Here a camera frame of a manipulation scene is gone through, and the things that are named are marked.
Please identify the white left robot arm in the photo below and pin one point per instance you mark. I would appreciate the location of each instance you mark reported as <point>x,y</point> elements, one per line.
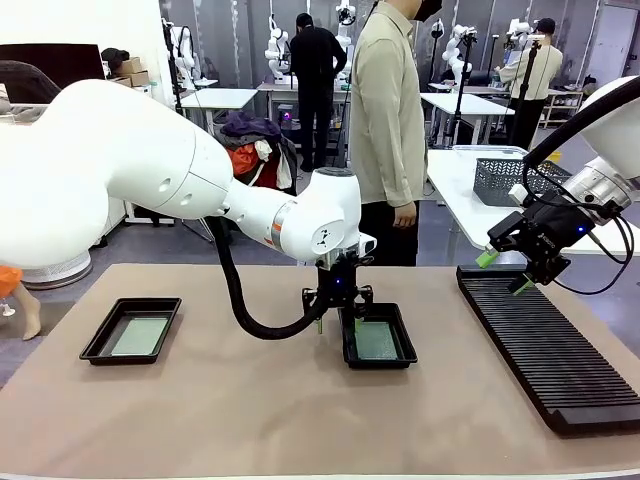
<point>125,165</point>

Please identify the black camera tripod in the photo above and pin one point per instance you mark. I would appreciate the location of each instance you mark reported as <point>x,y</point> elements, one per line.
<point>462,90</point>
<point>525,90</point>

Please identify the person's right forearm beige sleeve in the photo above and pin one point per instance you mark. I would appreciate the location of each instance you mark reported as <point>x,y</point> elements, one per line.
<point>400,175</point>

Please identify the orange garment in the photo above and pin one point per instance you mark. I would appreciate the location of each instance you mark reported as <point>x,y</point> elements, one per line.
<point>242,159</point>

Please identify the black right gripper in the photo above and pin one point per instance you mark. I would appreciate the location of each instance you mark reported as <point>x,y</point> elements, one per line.
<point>555,230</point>

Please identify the white air purifier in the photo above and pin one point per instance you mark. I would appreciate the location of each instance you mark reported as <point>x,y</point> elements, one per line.
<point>65,270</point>

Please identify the orange fabric piece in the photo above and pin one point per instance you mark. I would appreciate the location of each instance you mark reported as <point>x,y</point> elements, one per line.
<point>9,277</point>

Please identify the person with cap, beige top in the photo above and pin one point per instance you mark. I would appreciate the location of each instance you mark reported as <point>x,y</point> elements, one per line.
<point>532,75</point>

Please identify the purple garment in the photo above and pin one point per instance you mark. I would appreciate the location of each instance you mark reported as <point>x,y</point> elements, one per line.
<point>247,127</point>

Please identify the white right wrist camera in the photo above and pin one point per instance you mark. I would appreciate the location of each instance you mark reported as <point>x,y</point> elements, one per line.
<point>518,192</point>

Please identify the green perforated circuit board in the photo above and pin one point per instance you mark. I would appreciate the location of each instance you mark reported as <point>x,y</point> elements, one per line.
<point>377,342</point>
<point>140,337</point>

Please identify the person in beige shirt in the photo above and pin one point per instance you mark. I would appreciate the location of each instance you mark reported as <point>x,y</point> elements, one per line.
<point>385,110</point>

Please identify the black slotted board rack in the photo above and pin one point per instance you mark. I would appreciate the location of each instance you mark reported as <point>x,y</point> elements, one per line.
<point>545,345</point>

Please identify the black ESD tray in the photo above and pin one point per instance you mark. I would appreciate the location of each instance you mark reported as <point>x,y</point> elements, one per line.
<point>407,345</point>
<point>100,345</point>

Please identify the white shelf rack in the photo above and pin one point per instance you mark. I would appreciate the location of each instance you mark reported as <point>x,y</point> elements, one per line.
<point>562,107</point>

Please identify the person's right hand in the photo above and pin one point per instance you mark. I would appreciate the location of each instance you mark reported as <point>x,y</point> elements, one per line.
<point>405,215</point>

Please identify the black bag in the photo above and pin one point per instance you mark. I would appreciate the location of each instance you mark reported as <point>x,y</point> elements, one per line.
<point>114,56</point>

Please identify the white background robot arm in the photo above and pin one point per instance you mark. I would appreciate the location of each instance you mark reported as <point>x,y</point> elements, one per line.
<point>346,25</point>
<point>187,55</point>
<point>276,47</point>
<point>456,50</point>

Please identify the clear plastic bin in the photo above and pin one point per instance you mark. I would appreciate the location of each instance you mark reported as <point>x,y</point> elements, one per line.
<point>492,150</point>

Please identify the grey mesh basket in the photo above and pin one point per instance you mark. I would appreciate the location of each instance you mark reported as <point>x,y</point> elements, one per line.
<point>492,182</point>

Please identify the person in black clothes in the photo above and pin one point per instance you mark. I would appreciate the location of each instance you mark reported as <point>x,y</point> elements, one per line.
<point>316,75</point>

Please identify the long white background table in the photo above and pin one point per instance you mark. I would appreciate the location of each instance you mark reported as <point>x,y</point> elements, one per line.
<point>470,105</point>

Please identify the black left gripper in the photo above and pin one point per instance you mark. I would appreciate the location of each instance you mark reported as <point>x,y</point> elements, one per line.
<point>337,280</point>

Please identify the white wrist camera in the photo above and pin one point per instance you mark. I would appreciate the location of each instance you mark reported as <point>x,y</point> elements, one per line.
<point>518,192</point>
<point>368,244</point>

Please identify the brown cardboard box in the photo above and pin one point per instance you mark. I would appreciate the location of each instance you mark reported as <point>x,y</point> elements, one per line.
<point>130,66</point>
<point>135,78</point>

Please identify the white side table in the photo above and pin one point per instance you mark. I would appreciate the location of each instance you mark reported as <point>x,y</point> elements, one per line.
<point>455,210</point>

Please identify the red garment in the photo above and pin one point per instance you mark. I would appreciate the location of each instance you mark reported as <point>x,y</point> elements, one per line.
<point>267,175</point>

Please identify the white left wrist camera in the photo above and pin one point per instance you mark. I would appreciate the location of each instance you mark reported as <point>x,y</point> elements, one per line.
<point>368,244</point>

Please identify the bare lower leg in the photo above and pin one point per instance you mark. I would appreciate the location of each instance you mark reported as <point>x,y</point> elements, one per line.
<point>29,315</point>

